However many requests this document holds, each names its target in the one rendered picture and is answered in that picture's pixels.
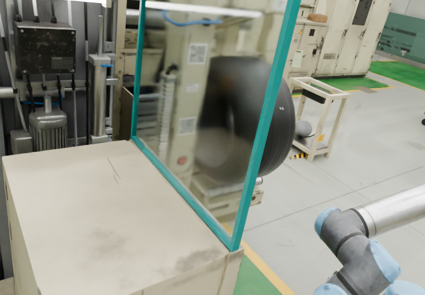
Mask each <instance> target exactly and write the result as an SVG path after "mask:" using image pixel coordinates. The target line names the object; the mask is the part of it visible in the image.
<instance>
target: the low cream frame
mask: <svg viewBox="0 0 425 295"><path fill-rule="evenodd" d="M304 82H305V83H304ZM311 83H313V84H315V85H318V86H320V87H322V88H324V89H326V90H329V91H331V92H334V93H335V94H332V93H330V92H328V91H326V90H324V89H321V88H319V87H316V86H311ZM294 84H295V85H297V86H300V87H302V88H303V91H302V97H301V100H300V104H299V108H298V110H297V114H296V117H295V135H294V139H293V145H294V146H296V147H298V148H299V149H301V150H303V151H304V152H306V153H307V154H309V155H308V157H307V161H308V162H312V161H313V158H314V156H315V155H318V154H323V153H324V157H325V158H329V156H330V152H331V149H332V147H333V144H334V141H335V138H336V135H337V132H338V129H339V126H340V124H341V121H342V118H343V114H344V112H345V108H346V106H347V103H348V100H349V97H350V94H349V93H346V92H344V91H341V90H339V89H337V88H334V87H332V86H330V85H328V84H325V83H323V82H320V81H318V80H316V79H313V78H311V77H297V78H290V80H289V82H288V88H289V90H290V93H291V94H292V90H293V85H294ZM307 97H308V98H310V99H312V100H314V101H316V102H318V103H321V104H324V106H323V110H322V113H321V116H320V119H319V123H318V125H317V129H316V133H315V134H314V135H311V136H310V134H311V132H312V127H311V125H310V123H309V122H307V121H305V120H300V119H301V116H302V112H303V109H304V105H305V101H306V99H307ZM334 99H342V102H341V105H340V108H339V110H338V114H337V116H336V120H335V123H334V126H333V129H332V131H331V135H330V138H329V141H328V144H327V145H325V144H323V143H322V142H321V141H323V139H324V136H325V134H321V133H322V131H323V127H324V123H325V121H326V117H327V115H328V111H329V109H330V105H331V103H332V102H333V100H334ZM312 136H314V138H313V137H312Z"/></svg>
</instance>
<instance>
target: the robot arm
mask: <svg viewBox="0 0 425 295"><path fill-rule="evenodd" d="M423 218H425V183H424V184H421V185H417V186H415V187H412V188H410V189H406V190H404V191H401V192H398V193H395V194H392V195H390V196H387V197H384V198H381V199H378V200H375V201H372V202H370V203H367V204H363V205H361V206H358V207H356V208H350V209H347V210H345V211H341V210H340V209H339V208H336V207H329V208H326V209H325V210H323V211H322V212H320V214H319V215H318V216H317V218H316V221H315V224H314V228H315V231H316V233H317V234H318V236H319V238H320V240H322V241H323V242H324V243H325V244H326V245H327V247H328V248H329V249H330V250H331V252H332V253H333V254H334V255H335V256H336V257H337V258H338V260H339V262H340V263H341V264H342V265H343V267H342V268H341V269H340V270H334V271H333V275H332V276H331V277H330V278H329V279H328V281H327V282H326V283H325V284H322V285H320V286H319V287H318V288H317V289H316V290H315V291H314V294H313V295H379V294H380V293H382V292H383V291H384V290H385V291H384V294H383V295H425V290H424V289H423V288H421V287H420V286H418V285H416V284H413V283H411V282H406V281H404V280H396V279H397V278H398V277H399V276H400V275H401V273H402V269H401V267H400V265H399V264H398V263H397V262H396V261H395V259H394V258H393V257H392V256H391V254H390V253H389V252H387V250H386V249H385V248H384V247H383V246H382V245H381V244H380V243H379V242H378V241H377V240H375V239H372V240H369V239H370V238H372V237H375V236H377V235H380V234H384V233H385V232H389V231H391V230H394V229H397V228H399V227H402V226H404V225H407V224H410V223H412V222H415V221H418V220H420V219H423Z"/></svg>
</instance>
